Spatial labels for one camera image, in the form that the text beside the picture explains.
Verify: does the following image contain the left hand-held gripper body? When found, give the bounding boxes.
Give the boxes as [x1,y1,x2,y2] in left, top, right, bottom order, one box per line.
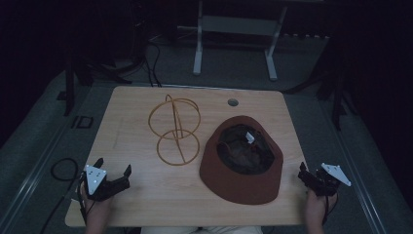
[83,164,131,202]

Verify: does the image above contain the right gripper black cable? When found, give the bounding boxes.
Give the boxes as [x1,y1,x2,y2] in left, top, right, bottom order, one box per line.
[320,193,339,226]

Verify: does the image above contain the white metal desk frame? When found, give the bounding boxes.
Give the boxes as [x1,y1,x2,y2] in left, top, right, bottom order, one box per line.
[192,0,289,82]

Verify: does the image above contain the black square floor frame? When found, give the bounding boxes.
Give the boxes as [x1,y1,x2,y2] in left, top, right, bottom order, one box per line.
[70,115,94,130]

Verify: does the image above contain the person's light clothing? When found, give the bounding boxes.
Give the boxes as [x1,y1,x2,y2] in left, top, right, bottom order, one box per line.
[140,225,264,234]

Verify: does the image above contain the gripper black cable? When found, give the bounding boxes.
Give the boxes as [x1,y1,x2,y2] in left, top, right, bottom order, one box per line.
[320,193,339,226]
[76,174,97,226]

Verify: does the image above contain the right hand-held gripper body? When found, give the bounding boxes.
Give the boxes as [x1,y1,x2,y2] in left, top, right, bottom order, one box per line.
[308,162,353,198]

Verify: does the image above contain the gold wire hat stand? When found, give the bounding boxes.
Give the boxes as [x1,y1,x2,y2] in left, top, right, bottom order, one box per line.
[147,94,202,167]

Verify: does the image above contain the brown hat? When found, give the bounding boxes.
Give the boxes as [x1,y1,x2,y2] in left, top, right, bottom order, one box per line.
[199,115,284,206]

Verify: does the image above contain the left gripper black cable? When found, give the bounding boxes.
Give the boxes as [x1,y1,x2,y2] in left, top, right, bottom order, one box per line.
[76,174,97,226]

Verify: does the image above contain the black tripod stand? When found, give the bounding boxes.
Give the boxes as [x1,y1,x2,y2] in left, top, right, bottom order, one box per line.
[285,38,358,132]
[56,48,146,117]

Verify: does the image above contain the person's right hand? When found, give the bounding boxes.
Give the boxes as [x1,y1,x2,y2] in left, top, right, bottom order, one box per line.
[305,189,339,225]

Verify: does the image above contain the black floor cable loop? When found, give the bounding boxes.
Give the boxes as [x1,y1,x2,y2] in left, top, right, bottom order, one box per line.
[38,157,80,234]

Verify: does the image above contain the black cables behind table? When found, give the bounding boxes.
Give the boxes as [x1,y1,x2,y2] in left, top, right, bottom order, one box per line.
[144,41,163,88]

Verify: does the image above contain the person's left hand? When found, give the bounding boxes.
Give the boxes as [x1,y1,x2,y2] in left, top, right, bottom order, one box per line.
[79,183,114,225]

